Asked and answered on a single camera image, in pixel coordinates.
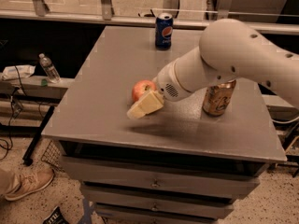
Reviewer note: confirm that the gold soda can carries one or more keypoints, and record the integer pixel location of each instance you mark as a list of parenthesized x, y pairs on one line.
[(218, 97)]

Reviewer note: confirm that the wire mesh basket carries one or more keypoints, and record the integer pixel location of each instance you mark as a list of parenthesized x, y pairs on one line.
[(51, 156)]

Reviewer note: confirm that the low grey bench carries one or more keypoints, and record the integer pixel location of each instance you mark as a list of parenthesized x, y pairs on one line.
[(33, 89)]

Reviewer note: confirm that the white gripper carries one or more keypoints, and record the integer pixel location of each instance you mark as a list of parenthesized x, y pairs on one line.
[(167, 82)]

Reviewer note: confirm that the red yellow apple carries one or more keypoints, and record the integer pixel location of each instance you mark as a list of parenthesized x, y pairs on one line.
[(141, 87)]

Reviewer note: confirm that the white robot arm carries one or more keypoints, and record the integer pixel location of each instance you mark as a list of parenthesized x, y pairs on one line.
[(228, 49)]

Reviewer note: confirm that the black printed bag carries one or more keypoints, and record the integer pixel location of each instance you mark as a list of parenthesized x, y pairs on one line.
[(56, 217)]

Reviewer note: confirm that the clear plastic water bottle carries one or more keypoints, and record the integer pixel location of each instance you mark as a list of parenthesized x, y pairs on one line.
[(49, 68)]

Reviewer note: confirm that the metal window railing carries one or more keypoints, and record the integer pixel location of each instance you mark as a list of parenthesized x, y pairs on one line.
[(189, 14)]

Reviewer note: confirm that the blue pepsi can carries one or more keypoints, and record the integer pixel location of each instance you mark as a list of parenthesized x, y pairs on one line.
[(163, 31)]

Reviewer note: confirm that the grey drawer cabinet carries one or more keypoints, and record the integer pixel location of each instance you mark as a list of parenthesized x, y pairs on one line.
[(176, 166)]

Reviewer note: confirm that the white crumpled cloth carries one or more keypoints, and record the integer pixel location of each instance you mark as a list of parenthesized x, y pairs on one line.
[(17, 71)]

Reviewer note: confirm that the tan sneaker shoe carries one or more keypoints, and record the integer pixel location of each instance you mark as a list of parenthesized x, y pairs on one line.
[(28, 184)]

